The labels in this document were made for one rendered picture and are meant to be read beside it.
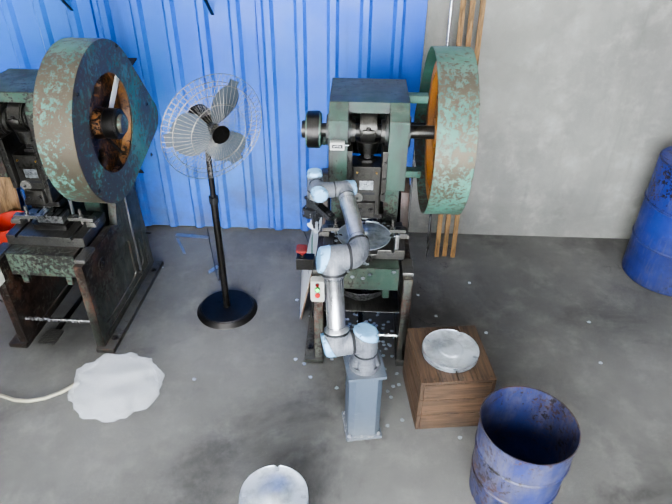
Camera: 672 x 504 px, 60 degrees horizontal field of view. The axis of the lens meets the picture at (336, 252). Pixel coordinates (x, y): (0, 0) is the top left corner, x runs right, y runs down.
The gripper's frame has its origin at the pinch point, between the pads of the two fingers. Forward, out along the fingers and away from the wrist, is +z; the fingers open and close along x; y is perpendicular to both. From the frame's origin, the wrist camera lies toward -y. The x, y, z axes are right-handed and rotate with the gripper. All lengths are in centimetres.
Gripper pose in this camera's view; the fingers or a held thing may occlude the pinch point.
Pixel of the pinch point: (317, 231)
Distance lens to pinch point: 301.5
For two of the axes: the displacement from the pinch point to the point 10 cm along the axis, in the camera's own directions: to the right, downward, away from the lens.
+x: -5.4, 4.9, -6.8
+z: -0.3, 8.0, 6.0
